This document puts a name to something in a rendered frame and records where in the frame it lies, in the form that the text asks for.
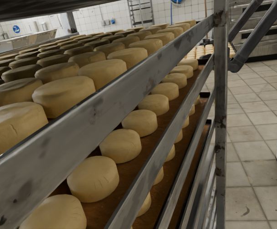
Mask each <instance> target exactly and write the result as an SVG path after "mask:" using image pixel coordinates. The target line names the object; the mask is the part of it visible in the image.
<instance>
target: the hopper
mask: <svg viewBox="0 0 277 229"><path fill-rule="evenodd" d="M56 32H57V29H54V30H46V31H41V32H35V33H30V34H26V35H20V36H17V37H12V38H8V39H4V40H0V53H1V52H5V51H9V50H13V49H17V48H20V47H24V46H28V45H32V44H35V43H39V42H42V41H46V40H50V39H54V38H55V36H56Z"/></svg>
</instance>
